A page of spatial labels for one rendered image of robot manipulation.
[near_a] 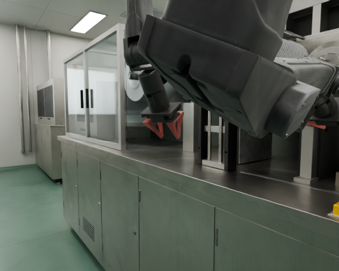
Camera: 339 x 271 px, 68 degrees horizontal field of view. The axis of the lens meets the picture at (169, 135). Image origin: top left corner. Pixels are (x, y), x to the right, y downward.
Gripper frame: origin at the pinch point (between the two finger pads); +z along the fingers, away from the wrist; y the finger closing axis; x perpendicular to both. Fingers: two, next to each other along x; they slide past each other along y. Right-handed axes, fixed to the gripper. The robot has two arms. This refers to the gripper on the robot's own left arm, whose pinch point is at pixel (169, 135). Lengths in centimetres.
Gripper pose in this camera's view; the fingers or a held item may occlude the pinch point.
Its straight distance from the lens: 73.9
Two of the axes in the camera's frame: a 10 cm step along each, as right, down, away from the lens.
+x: -5.0, 5.5, -6.7
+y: -8.2, -0.5, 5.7
